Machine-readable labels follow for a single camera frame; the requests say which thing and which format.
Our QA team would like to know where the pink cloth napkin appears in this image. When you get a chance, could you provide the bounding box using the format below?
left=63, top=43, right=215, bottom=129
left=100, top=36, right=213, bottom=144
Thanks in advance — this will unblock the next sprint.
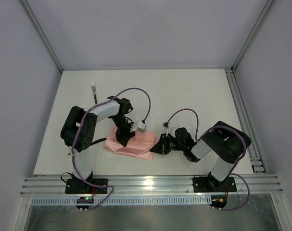
left=104, top=127, right=157, bottom=161

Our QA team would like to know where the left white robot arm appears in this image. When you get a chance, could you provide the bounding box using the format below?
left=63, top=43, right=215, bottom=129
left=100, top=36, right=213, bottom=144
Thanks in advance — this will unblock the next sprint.
left=60, top=97, right=135, bottom=186

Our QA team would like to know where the right small controller board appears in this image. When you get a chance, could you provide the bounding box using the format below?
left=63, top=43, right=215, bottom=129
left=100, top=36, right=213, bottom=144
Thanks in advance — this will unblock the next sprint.
left=210, top=195, right=228, bottom=211

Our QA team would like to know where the small controller board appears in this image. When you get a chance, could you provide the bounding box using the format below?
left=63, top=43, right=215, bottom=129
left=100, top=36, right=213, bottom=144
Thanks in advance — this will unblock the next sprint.
left=76, top=196, right=94, bottom=211
left=210, top=195, right=228, bottom=211

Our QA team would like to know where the left small controller board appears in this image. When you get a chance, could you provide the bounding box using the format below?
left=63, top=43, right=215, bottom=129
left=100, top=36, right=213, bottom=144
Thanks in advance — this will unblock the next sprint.
left=76, top=196, right=94, bottom=211

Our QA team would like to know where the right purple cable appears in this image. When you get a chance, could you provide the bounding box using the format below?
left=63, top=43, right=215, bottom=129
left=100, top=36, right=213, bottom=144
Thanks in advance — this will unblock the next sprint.
left=164, top=109, right=250, bottom=212

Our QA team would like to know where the purple cable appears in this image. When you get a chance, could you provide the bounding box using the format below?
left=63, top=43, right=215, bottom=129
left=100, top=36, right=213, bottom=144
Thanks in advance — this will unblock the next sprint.
left=164, top=109, right=250, bottom=212
left=70, top=87, right=152, bottom=210

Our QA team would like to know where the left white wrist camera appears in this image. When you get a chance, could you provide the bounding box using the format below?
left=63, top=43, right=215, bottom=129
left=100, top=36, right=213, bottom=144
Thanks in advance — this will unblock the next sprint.
left=131, top=120, right=147, bottom=133

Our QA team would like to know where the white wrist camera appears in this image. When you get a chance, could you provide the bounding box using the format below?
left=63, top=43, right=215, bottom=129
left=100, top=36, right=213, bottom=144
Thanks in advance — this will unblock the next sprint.
left=131, top=120, right=147, bottom=133
left=162, top=121, right=172, bottom=135

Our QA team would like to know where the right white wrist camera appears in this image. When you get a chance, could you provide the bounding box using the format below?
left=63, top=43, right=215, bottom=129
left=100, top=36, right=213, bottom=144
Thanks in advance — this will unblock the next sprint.
left=162, top=121, right=172, bottom=135

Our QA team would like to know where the black handled knife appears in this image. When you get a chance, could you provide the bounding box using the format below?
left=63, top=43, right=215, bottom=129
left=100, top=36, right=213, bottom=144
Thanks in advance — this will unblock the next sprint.
left=66, top=137, right=107, bottom=155

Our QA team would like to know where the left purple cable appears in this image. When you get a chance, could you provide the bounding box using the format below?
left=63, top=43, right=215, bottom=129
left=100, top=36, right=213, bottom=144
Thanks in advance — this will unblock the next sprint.
left=70, top=87, right=152, bottom=210

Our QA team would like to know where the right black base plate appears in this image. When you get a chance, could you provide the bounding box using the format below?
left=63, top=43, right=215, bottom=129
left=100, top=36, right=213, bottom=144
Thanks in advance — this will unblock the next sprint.
left=192, top=175, right=237, bottom=193

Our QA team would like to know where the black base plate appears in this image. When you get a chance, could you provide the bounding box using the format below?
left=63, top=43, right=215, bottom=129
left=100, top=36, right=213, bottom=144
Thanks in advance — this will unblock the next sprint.
left=60, top=172, right=108, bottom=194
left=192, top=175, right=237, bottom=193

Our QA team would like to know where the slotted cable duct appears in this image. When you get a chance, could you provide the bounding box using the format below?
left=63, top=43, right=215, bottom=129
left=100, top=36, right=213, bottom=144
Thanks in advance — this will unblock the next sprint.
left=30, top=194, right=211, bottom=206

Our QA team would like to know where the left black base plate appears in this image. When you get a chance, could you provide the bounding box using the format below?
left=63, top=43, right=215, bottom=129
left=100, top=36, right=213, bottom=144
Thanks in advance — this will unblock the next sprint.
left=60, top=172, right=108, bottom=194

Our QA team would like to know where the right side aluminium rail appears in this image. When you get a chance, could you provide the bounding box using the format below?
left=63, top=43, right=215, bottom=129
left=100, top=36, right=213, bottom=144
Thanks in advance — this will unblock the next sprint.
left=225, top=68, right=267, bottom=174

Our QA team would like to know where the aluminium rail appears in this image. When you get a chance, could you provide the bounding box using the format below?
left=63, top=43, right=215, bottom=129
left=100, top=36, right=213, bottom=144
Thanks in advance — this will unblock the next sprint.
left=20, top=174, right=283, bottom=196
left=225, top=68, right=267, bottom=174

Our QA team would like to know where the front aluminium rail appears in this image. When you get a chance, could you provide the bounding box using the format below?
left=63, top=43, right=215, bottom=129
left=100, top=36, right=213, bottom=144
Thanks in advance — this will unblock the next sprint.
left=20, top=174, right=283, bottom=196

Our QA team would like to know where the left corner aluminium post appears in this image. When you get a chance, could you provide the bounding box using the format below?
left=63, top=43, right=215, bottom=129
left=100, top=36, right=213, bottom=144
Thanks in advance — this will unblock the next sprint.
left=19, top=0, right=64, bottom=74

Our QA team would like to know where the corner aluminium post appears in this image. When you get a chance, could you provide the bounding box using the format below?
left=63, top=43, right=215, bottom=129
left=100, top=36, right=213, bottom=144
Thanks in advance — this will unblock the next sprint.
left=231, top=0, right=277, bottom=72
left=19, top=0, right=64, bottom=74

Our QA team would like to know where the right corner aluminium post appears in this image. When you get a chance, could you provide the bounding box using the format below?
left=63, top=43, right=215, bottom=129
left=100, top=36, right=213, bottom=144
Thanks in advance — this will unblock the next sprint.
left=231, top=0, right=277, bottom=72

